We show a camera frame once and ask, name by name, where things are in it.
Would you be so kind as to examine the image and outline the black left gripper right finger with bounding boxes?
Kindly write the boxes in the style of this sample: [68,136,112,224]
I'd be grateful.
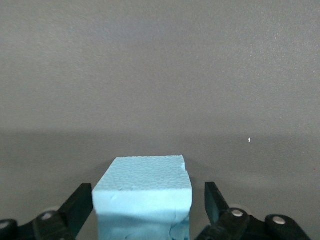
[194,181,311,240]

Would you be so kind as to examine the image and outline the light blue foam block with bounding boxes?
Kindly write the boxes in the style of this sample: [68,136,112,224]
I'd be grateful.
[91,154,193,240]

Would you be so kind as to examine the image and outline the dark grey table mat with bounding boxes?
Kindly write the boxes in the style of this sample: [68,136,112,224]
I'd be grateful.
[0,0,320,240]

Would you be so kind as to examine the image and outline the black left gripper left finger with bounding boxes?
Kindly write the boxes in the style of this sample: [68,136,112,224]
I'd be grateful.
[0,183,94,240]

